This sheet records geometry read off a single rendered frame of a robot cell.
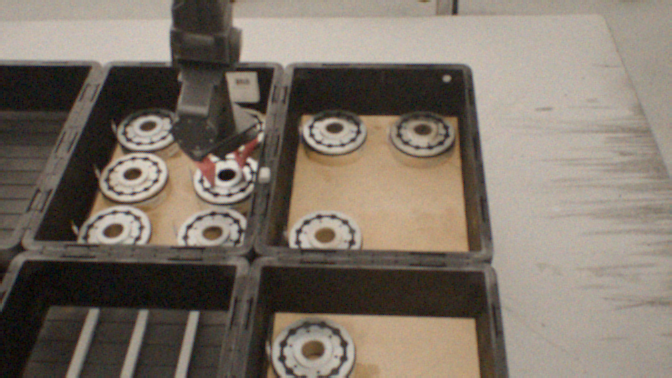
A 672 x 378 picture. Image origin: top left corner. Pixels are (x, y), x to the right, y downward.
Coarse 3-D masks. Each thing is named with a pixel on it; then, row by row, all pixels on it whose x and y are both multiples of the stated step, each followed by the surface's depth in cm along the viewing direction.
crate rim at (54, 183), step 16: (112, 64) 118; (128, 64) 117; (144, 64) 117; (160, 64) 117; (240, 64) 117; (256, 64) 116; (272, 64) 116; (96, 80) 115; (96, 96) 112; (272, 96) 111; (272, 112) 108; (80, 128) 107; (272, 128) 105; (64, 160) 102; (256, 176) 99; (48, 192) 98; (256, 192) 97; (48, 208) 96; (256, 208) 95; (32, 224) 94; (256, 224) 93; (32, 240) 92; (240, 256) 90
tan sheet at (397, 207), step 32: (384, 128) 120; (384, 160) 114; (448, 160) 114; (320, 192) 110; (352, 192) 110; (384, 192) 110; (416, 192) 109; (448, 192) 109; (288, 224) 106; (384, 224) 105; (416, 224) 105; (448, 224) 105
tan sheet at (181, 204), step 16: (112, 160) 116; (176, 160) 116; (256, 160) 115; (176, 176) 113; (176, 192) 111; (192, 192) 111; (96, 208) 109; (160, 208) 109; (176, 208) 109; (192, 208) 109; (160, 224) 107; (176, 224) 106; (160, 240) 104; (176, 240) 104
